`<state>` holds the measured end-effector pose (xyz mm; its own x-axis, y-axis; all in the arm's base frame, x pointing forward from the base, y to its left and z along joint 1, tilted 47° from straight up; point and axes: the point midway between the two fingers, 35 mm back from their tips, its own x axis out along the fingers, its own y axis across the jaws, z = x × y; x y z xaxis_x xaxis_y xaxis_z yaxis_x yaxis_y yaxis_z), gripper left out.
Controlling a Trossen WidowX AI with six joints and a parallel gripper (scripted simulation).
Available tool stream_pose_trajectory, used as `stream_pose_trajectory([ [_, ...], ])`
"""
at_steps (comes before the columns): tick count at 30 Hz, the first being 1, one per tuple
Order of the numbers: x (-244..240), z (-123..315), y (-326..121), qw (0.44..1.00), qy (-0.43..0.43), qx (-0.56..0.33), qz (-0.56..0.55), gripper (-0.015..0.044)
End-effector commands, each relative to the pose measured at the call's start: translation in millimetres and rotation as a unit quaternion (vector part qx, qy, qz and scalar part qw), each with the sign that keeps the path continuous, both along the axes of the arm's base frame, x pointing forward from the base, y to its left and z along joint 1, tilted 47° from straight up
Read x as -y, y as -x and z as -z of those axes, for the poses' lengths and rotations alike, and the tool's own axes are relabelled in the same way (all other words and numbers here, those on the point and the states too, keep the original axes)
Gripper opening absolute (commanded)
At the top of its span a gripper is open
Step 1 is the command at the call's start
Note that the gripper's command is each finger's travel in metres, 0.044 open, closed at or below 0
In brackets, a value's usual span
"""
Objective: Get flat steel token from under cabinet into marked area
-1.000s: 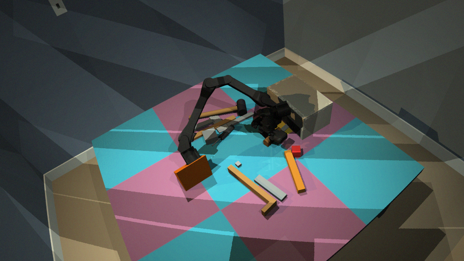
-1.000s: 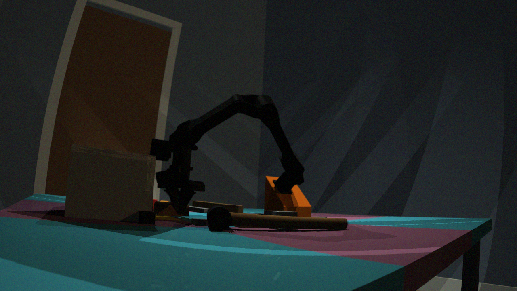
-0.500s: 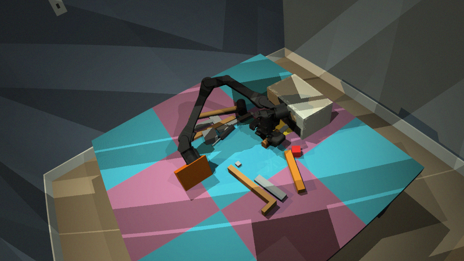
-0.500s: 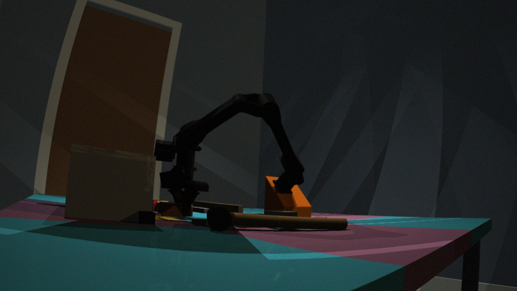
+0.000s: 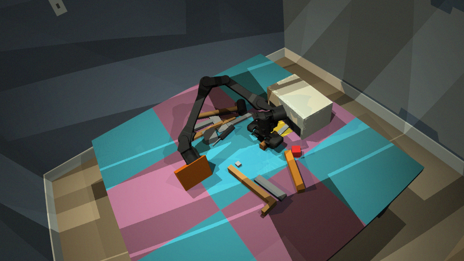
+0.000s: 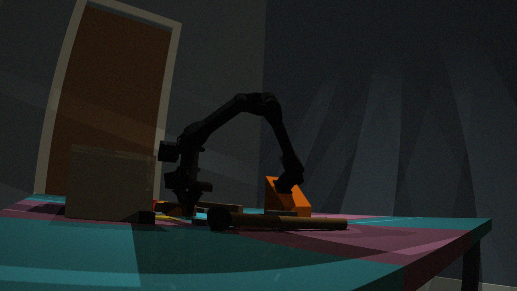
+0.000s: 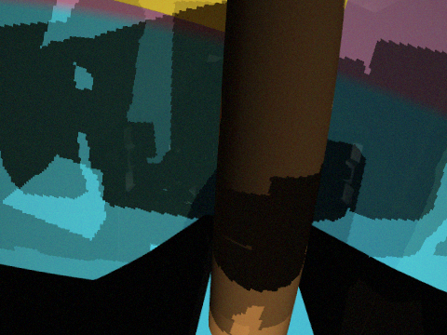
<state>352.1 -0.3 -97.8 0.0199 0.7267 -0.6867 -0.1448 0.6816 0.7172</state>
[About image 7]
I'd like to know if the dark brown cylinder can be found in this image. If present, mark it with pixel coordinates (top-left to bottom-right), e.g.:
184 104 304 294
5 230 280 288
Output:
209 0 345 335

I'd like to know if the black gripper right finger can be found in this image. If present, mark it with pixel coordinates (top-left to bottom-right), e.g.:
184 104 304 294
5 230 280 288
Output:
299 224 447 335

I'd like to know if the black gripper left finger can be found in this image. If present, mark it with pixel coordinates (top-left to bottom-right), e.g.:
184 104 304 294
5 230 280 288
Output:
0 215 215 335

